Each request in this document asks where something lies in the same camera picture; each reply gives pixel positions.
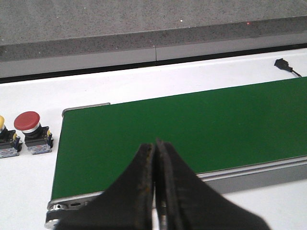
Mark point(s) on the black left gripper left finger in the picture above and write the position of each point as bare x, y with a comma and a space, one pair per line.
125, 205

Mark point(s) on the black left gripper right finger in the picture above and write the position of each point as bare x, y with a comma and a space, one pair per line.
185, 202

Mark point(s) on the green conveyor belt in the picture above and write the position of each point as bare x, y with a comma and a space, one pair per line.
232, 138

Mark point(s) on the red push button far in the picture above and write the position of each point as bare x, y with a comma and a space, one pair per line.
38, 139

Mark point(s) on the yellow push button far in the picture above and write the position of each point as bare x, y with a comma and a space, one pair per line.
10, 142

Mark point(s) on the grey stone counter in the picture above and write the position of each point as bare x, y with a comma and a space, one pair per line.
51, 36

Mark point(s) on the black sensor with cable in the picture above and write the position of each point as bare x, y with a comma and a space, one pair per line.
284, 65

